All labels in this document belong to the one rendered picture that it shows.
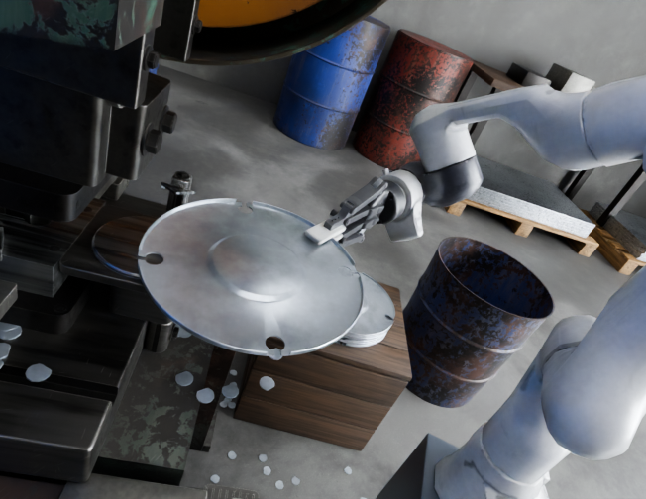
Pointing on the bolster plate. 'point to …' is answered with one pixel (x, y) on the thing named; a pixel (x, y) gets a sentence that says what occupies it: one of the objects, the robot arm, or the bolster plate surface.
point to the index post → (183, 187)
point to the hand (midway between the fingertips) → (324, 234)
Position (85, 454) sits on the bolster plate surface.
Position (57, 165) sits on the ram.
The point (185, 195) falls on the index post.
